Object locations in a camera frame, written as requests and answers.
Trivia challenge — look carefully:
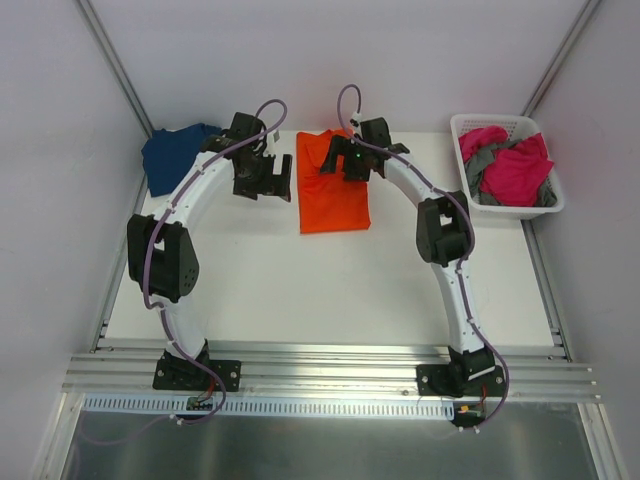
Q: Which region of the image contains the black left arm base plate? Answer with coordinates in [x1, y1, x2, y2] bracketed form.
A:
[152, 357, 242, 392]

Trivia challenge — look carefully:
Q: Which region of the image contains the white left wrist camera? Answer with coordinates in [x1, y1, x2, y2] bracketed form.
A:
[264, 130, 280, 156]

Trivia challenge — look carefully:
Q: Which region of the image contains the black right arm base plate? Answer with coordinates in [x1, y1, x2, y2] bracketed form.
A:
[415, 364, 506, 398]

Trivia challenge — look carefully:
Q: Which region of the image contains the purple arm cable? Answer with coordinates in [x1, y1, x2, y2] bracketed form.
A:
[79, 99, 289, 446]
[337, 83, 511, 441]

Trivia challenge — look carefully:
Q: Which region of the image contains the left corner aluminium post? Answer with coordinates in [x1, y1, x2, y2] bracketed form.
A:
[73, 0, 154, 138]

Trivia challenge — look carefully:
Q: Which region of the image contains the grey t shirt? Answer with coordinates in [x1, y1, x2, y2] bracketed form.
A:
[462, 138, 558, 208]

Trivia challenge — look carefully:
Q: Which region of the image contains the corner aluminium post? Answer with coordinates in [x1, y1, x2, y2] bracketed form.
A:
[521, 0, 605, 117]
[73, 0, 154, 138]

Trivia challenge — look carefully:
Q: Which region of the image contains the right corner aluminium post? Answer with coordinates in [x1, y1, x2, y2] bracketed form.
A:
[521, 0, 605, 117]

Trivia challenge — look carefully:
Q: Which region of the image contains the pink t shirt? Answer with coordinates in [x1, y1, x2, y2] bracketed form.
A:
[458, 125, 555, 207]

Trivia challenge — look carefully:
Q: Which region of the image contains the aluminium front mounting rail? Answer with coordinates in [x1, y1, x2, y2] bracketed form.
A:
[62, 339, 604, 403]

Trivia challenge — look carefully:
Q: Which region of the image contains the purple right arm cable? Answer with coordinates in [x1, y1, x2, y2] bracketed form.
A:
[337, 83, 511, 441]

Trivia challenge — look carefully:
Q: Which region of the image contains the white plastic basket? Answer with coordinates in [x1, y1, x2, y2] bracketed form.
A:
[450, 114, 565, 220]

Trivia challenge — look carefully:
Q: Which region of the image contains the blue folded t shirt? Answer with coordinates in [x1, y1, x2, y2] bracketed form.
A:
[141, 123, 222, 197]

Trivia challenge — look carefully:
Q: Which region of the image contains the white slotted cable duct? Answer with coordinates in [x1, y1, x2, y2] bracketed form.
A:
[83, 394, 454, 421]

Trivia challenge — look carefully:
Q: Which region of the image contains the orange t shirt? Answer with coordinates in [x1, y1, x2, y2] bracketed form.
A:
[296, 130, 371, 235]

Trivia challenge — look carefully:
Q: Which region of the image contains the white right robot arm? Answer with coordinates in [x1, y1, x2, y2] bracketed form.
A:
[320, 112, 509, 398]

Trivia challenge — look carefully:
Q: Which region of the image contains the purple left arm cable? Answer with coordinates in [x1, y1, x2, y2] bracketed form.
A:
[79, 99, 289, 446]

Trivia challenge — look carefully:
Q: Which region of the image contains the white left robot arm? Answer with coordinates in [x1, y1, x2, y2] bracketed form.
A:
[127, 112, 292, 392]

